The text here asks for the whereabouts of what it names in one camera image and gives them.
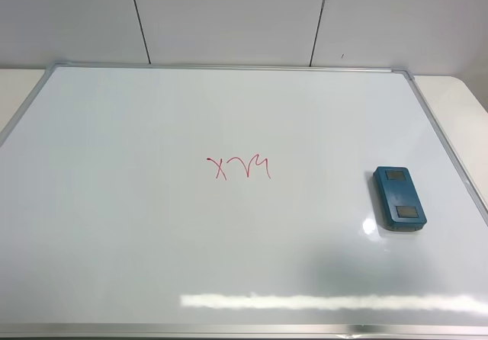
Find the white aluminium-framed whiteboard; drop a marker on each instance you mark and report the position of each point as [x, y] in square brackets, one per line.
[227, 202]

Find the blue board eraser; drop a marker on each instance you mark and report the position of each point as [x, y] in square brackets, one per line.
[399, 200]

